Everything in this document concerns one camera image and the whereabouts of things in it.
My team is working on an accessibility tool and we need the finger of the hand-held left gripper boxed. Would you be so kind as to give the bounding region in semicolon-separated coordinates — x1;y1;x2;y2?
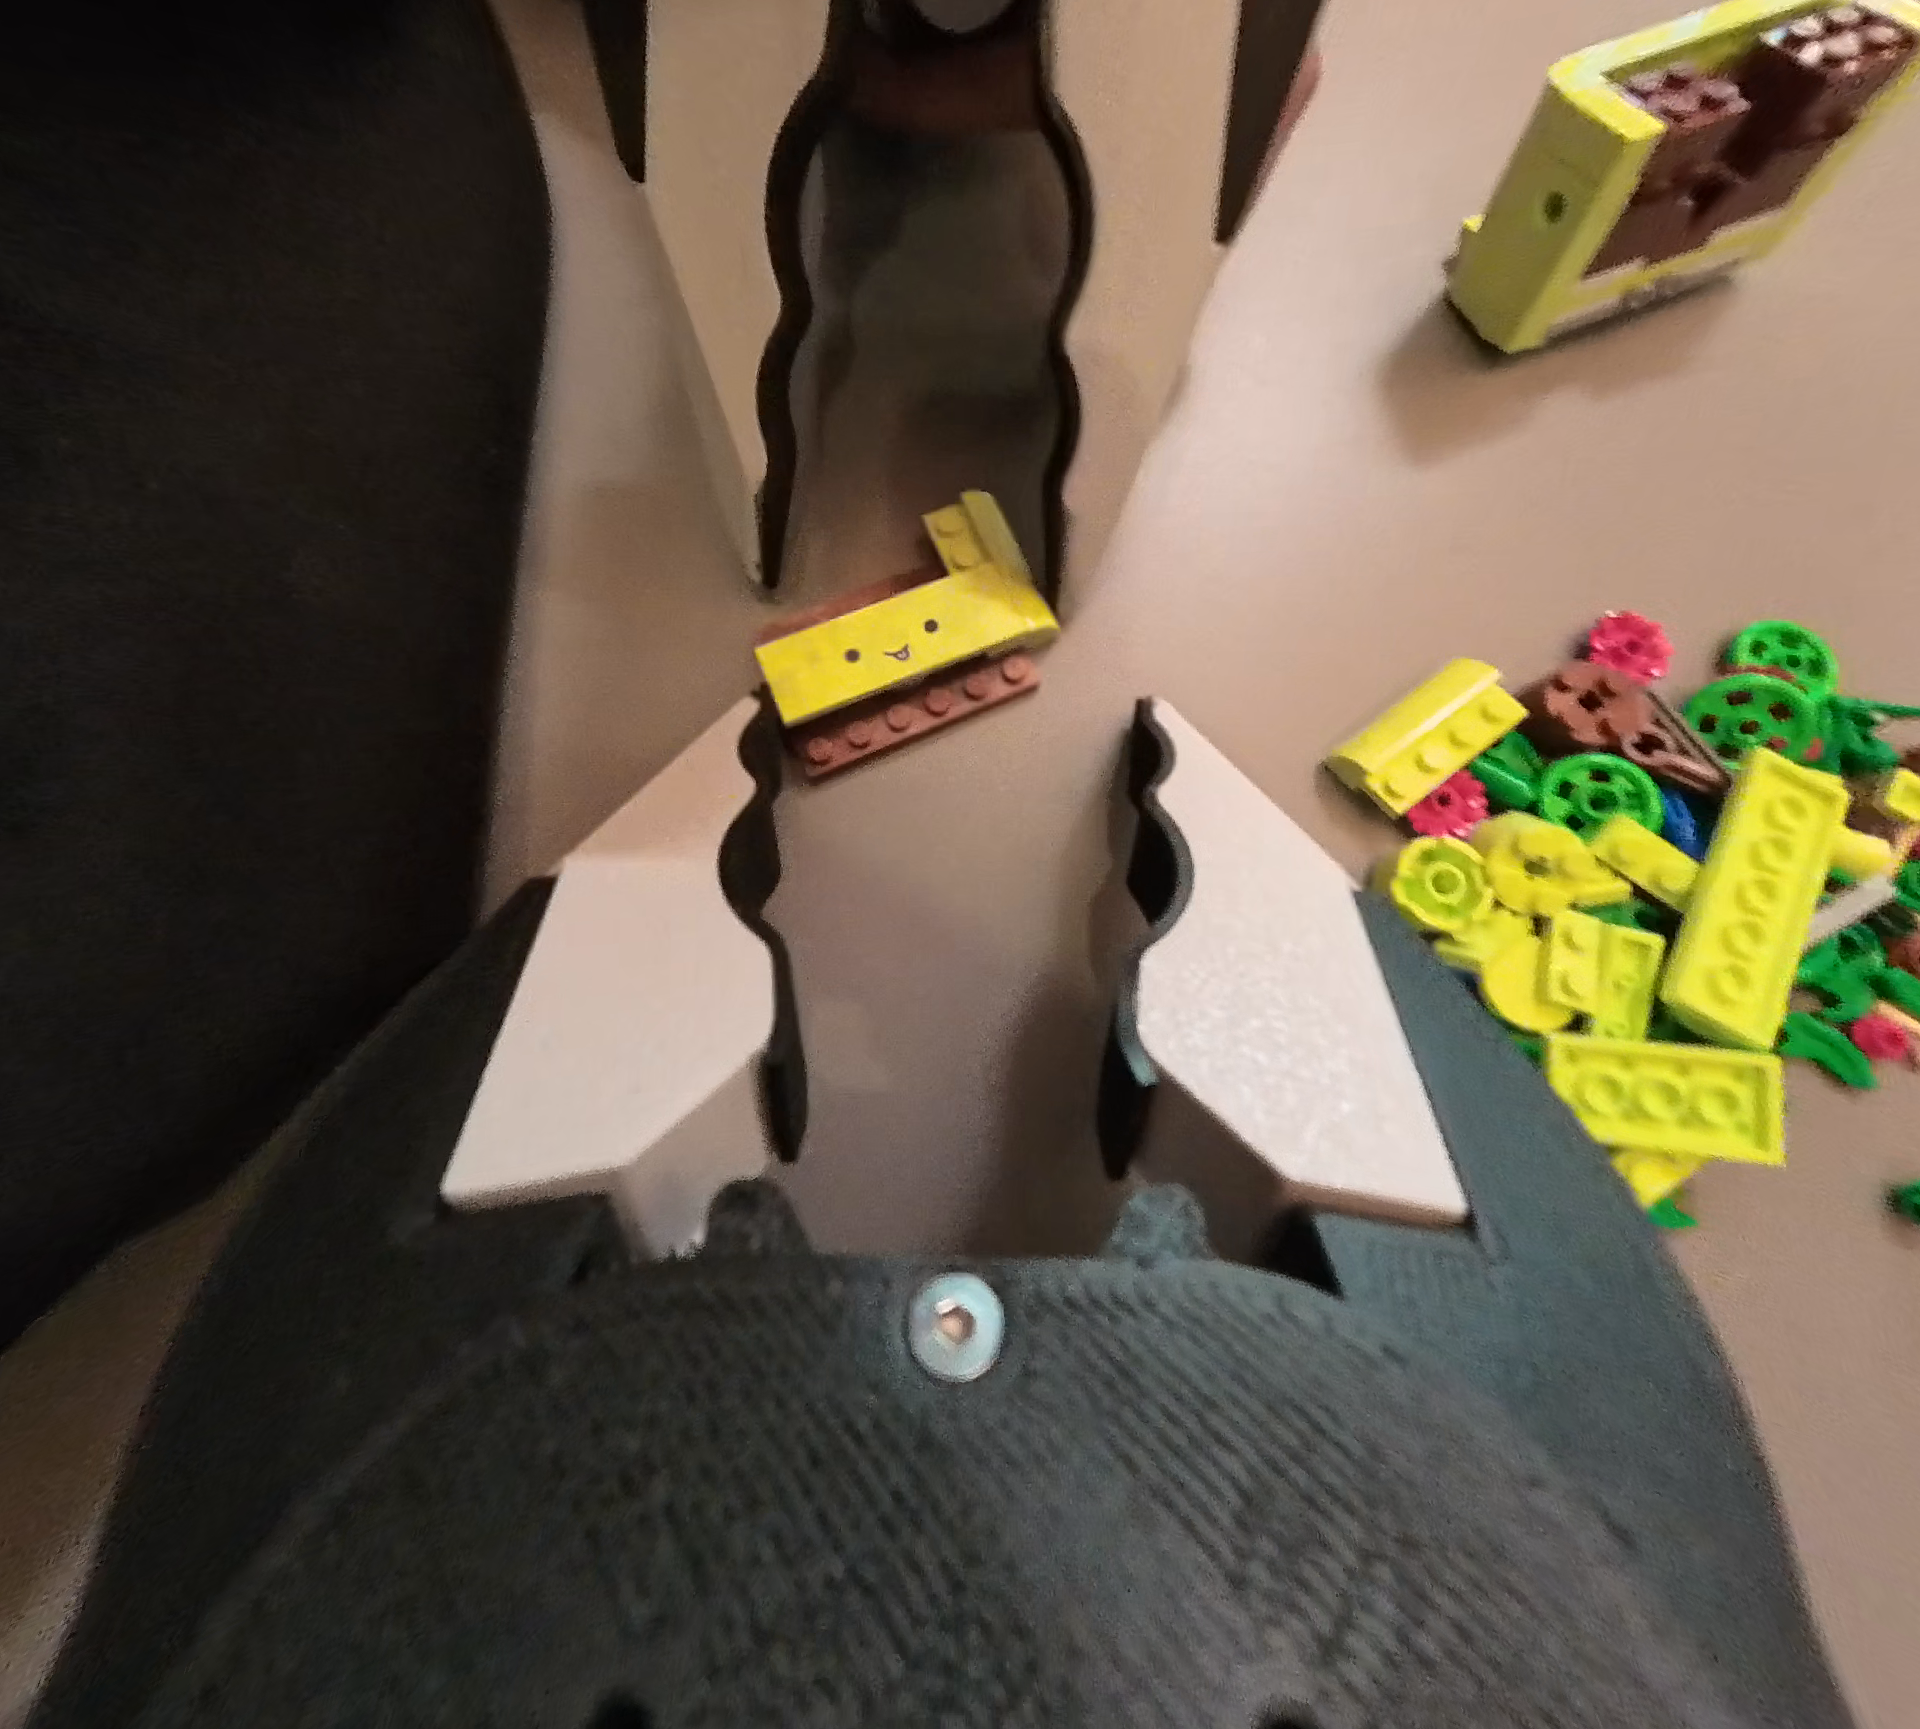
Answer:
1028;0;1258;613
644;0;873;595

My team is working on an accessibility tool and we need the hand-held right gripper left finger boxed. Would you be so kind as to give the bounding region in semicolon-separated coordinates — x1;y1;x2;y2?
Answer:
438;693;814;1258

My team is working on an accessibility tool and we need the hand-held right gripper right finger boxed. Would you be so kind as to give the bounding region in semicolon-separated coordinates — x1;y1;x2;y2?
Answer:
1097;697;1471;1258

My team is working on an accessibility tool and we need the lime curved brick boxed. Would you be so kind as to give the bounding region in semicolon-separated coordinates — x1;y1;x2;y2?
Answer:
1323;659;1532;820

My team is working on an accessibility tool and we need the lime brick box with brown bricks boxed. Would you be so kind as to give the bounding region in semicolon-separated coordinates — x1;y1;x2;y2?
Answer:
1447;0;1920;355

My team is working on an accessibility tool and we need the lime bracket build with brown plate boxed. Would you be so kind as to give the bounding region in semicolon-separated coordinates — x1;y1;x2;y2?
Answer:
754;490;1060;783

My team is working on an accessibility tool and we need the long lime toy plate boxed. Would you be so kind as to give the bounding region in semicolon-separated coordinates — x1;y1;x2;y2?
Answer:
1659;745;1852;1050

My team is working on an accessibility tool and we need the person's left hand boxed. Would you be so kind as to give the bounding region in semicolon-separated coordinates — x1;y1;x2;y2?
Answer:
837;32;1057;136

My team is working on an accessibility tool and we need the pile of small toy bricks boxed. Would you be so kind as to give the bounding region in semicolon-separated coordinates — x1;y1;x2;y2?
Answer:
1328;613;1920;1228

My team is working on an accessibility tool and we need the person's black clothing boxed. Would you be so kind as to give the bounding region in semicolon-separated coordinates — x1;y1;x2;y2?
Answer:
0;0;559;1355

